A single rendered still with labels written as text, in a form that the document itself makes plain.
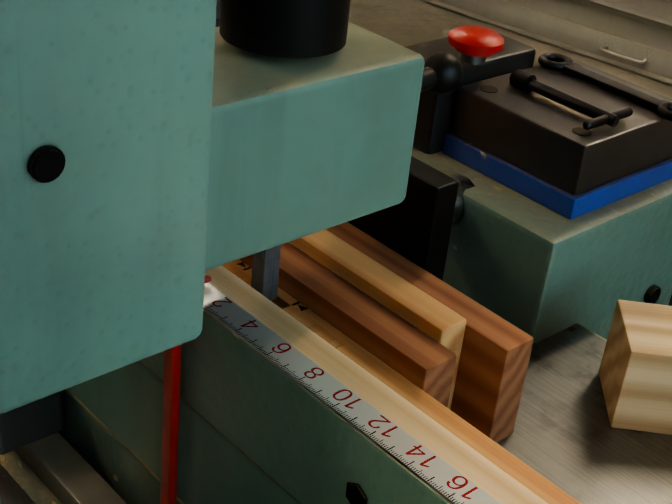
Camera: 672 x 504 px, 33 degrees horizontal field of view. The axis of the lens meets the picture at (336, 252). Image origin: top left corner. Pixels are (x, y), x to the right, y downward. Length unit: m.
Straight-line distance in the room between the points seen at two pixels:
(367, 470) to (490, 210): 0.20
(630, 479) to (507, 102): 0.20
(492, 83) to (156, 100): 0.31
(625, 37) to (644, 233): 3.18
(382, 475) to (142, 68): 0.17
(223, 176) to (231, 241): 0.03
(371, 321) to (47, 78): 0.22
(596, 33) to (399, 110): 3.36
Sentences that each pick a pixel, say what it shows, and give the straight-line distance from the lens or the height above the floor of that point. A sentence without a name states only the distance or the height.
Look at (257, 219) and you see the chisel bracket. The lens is 0.44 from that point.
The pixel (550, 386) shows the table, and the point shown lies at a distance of 0.56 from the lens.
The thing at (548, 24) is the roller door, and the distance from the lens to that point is 3.91.
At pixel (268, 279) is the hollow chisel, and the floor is 0.95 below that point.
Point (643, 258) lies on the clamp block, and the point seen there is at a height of 0.92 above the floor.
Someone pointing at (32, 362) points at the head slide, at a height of 1.01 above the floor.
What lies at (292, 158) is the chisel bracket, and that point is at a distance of 0.44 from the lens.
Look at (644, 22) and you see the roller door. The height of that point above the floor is 0.16.
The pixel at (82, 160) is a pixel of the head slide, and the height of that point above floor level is 1.07.
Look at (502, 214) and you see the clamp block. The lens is 0.57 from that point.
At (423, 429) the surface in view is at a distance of 0.43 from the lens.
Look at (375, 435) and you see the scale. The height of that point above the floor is 0.96.
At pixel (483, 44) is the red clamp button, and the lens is 0.61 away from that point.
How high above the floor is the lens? 1.22
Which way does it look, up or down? 30 degrees down
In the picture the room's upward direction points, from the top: 6 degrees clockwise
